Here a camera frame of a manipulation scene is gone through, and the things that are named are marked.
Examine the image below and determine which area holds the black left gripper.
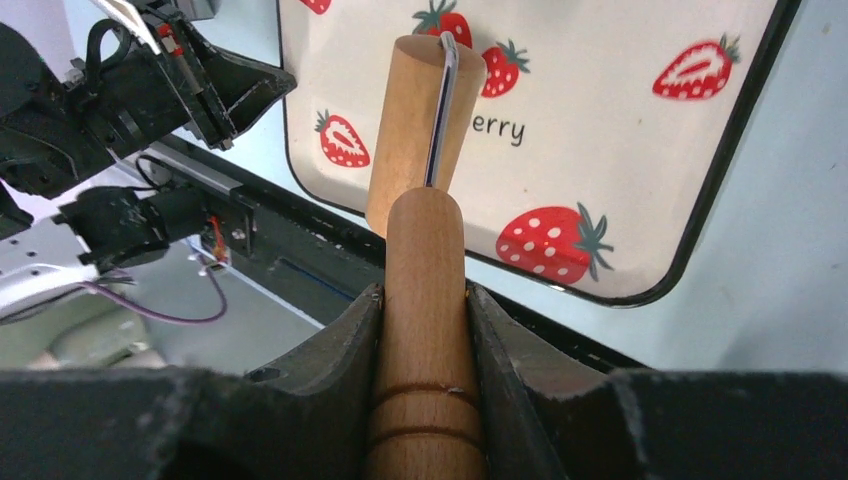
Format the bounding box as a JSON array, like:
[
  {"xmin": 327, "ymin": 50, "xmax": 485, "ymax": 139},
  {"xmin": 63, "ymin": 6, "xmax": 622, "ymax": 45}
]
[{"xmin": 1, "ymin": 1, "xmax": 297, "ymax": 198}]

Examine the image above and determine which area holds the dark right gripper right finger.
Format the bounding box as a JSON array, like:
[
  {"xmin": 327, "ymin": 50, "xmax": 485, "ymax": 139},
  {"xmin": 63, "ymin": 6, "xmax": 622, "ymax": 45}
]
[{"xmin": 467, "ymin": 285, "xmax": 847, "ymax": 479}]

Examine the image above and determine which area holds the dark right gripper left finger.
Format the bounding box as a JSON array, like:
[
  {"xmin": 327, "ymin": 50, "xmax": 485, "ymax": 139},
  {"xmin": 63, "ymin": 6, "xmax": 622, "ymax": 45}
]
[{"xmin": 1, "ymin": 285, "xmax": 383, "ymax": 479}]

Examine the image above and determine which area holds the wooden dough roller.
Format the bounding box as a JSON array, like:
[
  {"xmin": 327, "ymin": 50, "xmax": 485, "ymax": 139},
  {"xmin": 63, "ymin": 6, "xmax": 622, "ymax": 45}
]
[{"xmin": 365, "ymin": 31, "xmax": 486, "ymax": 479}]

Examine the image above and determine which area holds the white strawberry print tray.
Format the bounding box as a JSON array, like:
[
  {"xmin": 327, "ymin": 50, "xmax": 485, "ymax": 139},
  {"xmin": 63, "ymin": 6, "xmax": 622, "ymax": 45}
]
[{"xmin": 278, "ymin": 1, "xmax": 798, "ymax": 306}]

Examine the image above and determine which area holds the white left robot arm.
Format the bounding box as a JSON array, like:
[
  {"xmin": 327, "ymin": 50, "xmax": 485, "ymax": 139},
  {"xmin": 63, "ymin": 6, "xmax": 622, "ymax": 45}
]
[{"xmin": 1, "ymin": 1, "xmax": 296, "ymax": 324}]

